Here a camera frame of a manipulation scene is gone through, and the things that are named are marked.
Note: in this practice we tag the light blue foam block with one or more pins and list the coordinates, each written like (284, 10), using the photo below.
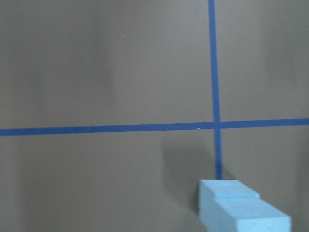
(210, 190)
(244, 215)

